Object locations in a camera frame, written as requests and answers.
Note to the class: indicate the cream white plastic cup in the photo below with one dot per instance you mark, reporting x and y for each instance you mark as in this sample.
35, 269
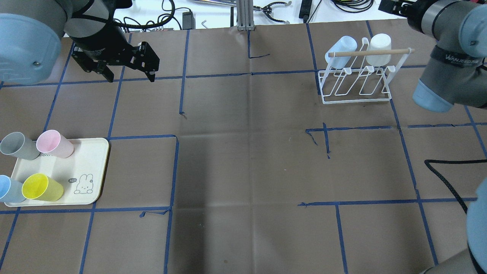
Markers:
379, 42

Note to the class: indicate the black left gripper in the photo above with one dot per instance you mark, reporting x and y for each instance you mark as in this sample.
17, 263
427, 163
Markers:
99, 39

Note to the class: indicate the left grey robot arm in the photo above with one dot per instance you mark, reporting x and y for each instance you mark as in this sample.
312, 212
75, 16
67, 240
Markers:
31, 31

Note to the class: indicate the grey plastic cup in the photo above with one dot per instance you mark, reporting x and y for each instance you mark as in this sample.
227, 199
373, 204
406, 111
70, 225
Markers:
18, 145

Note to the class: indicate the light blue plastic cup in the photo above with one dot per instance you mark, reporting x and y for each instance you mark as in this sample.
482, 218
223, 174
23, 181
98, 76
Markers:
344, 44
10, 190

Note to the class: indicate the pink plastic cup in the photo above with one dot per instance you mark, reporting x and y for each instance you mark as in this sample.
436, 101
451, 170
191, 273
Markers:
51, 142

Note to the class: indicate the cream tray with rabbit print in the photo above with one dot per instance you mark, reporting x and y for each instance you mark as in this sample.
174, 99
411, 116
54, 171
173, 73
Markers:
81, 175

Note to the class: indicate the yellow plastic cup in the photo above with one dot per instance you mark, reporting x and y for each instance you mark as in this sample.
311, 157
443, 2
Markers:
41, 187

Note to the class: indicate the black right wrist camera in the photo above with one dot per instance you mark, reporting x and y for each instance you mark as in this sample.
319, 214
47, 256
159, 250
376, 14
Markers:
396, 7

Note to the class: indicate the aluminium frame post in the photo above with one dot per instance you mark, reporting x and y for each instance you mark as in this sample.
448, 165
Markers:
245, 20

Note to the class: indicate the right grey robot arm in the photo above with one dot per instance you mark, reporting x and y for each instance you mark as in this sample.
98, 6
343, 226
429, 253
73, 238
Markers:
455, 73

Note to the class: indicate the white wire cup rack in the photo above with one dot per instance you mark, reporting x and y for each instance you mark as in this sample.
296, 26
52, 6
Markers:
358, 81

